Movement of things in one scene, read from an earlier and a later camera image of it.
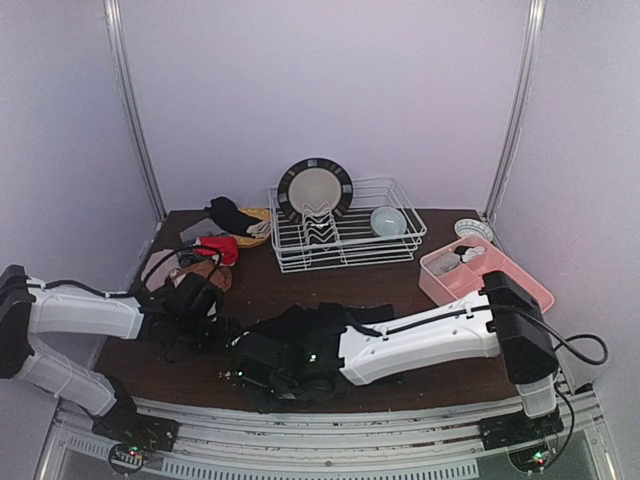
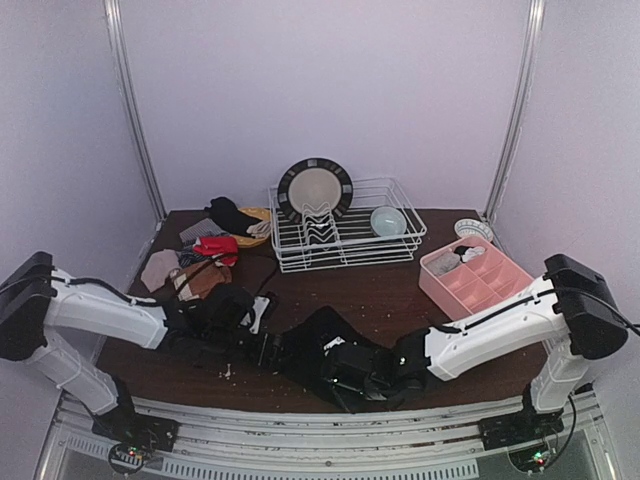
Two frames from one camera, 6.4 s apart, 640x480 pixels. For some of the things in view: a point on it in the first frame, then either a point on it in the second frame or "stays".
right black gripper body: (250, 362) to (329, 364)
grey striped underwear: (202, 228) stays
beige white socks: (259, 230) stays
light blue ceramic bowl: (386, 221) stays
